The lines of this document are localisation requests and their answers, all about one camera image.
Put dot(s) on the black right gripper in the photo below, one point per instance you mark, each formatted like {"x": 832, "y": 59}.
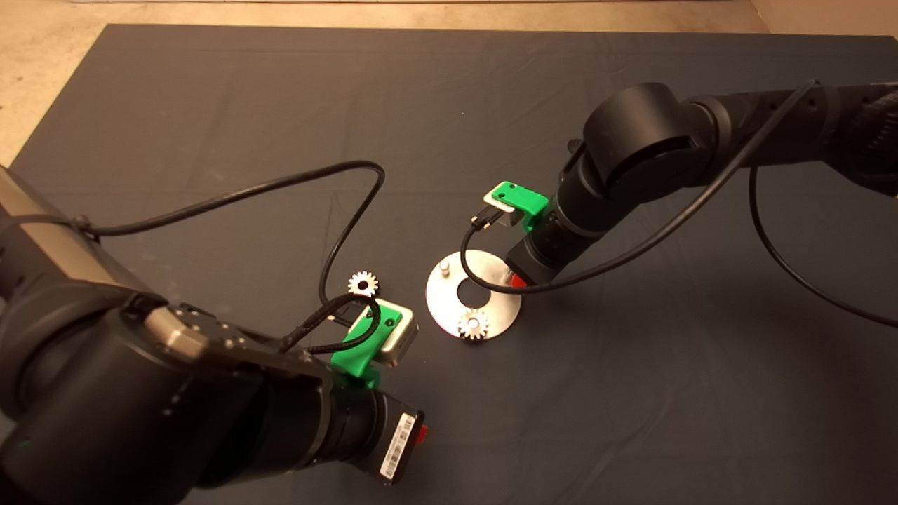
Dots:
{"x": 544, "y": 256}

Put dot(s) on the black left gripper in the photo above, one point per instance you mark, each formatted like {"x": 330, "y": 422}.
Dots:
{"x": 361, "y": 431}

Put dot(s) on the steel planetary gear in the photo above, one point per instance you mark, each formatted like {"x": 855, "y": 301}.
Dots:
{"x": 464, "y": 330}
{"x": 368, "y": 279}

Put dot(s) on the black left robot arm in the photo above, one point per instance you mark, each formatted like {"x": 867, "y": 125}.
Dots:
{"x": 140, "y": 421}

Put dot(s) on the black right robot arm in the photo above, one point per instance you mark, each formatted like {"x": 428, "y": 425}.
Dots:
{"x": 645, "y": 133}

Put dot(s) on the round metal carrier plate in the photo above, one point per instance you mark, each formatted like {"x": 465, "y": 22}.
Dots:
{"x": 442, "y": 308}

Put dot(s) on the dark grey table cloth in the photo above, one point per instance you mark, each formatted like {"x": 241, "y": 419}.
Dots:
{"x": 351, "y": 105}

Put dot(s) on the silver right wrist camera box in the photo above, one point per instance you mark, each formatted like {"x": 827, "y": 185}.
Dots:
{"x": 506, "y": 216}

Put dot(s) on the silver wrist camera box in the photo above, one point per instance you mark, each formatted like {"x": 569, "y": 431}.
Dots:
{"x": 401, "y": 340}
{"x": 506, "y": 216}

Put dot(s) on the green right camera mount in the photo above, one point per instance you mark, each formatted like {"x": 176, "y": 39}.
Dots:
{"x": 523, "y": 198}

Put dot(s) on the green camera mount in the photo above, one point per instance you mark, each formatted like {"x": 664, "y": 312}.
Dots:
{"x": 358, "y": 354}
{"x": 523, "y": 198}

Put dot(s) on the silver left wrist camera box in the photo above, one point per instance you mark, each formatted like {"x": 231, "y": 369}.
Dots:
{"x": 401, "y": 340}

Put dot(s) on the green left camera mount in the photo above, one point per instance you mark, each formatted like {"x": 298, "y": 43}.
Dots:
{"x": 358, "y": 354}

